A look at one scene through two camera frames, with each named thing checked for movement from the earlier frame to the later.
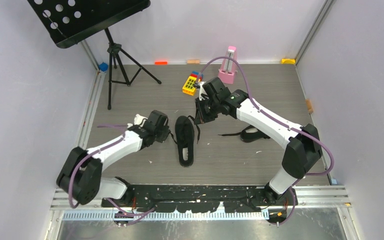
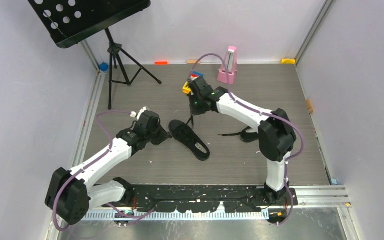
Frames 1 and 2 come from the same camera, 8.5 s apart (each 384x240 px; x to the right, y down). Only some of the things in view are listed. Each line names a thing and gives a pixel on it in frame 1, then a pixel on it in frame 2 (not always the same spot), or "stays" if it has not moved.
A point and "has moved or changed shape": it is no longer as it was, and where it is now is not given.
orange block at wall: [161, 63] stays
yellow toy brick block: [188, 88] stays
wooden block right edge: [309, 105] stays
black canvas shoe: [184, 130] has moved or changed shape
